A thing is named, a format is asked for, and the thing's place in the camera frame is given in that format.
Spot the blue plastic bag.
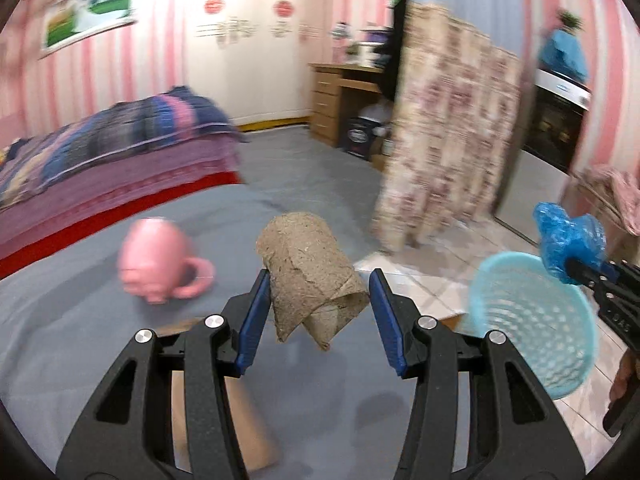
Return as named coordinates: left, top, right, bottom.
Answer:
left=533, top=203, right=606, bottom=285

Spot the brown cardboard tube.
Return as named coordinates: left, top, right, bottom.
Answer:
left=256, top=211, right=369, bottom=351

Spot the person's right hand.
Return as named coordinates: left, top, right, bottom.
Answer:
left=608, top=350, right=639, bottom=403

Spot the light blue plastic basket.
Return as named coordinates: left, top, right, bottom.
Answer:
left=461, top=252, right=598, bottom=400

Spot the pink cloth on rack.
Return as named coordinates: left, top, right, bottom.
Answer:
left=579, top=164, right=639, bottom=236

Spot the brown phone case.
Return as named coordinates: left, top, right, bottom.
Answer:
left=154, top=316, right=280, bottom=474

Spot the grey blanket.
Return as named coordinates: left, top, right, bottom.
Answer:
left=0, top=181, right=476, bottom=480

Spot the pink ceramic mug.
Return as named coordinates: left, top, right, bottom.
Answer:
left=117, top=217, right=216, bottom=304

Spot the floral curtain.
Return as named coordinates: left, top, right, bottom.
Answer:
left=372, top=0, right=523, bottom=252

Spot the blue cloth bundle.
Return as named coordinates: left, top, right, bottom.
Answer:
left=538, top=29, right=589, bottom=84

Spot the bed with plaid quilt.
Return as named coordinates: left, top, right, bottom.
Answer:
left=1, top=87, right=245, bottom=276

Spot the green potted plant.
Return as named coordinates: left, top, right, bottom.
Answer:
left=558, top=9, right=582, bottom=35

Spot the black box under desk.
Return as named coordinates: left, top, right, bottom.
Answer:
left=343, top=117, right=386, bottom=160

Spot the wooden drawer desk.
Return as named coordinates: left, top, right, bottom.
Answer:
left=309, top=63, right=382, bottom=148

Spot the white printer on desk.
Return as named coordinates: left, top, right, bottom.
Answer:
left=345, top=41, right=388, bottom=68

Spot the framed landscape picture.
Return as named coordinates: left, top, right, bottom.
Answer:
left=40, top=0, right=137, bottom=56

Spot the white wardrobe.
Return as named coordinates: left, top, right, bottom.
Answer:
left=183, top=0, right=331, bottom=125

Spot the metal wire rack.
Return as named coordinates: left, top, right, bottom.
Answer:
left=561, top=174, right=639, bottom=264

